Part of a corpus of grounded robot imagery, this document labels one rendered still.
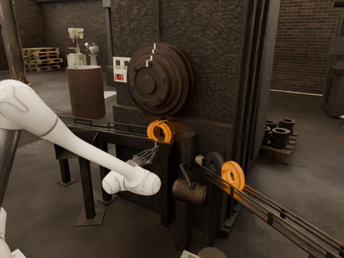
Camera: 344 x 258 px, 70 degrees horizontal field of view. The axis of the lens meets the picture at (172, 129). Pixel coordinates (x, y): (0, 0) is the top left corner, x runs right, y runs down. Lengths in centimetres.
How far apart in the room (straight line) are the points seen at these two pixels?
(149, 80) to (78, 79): 296
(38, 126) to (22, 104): 9
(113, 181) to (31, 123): 47
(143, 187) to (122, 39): 116
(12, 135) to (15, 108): 22
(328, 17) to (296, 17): 71
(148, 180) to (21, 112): 56
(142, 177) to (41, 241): 120
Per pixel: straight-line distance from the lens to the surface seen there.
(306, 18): 744
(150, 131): 175
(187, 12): 165
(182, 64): 149
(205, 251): 120
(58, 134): 100
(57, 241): 212
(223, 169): 134
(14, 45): 841
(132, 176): 111
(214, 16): 157
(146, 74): 152
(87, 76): 436
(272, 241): 210
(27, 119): 94
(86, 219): 222
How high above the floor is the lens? 139
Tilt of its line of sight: 21 degrees down
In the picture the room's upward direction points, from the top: 1 degrees clockwise
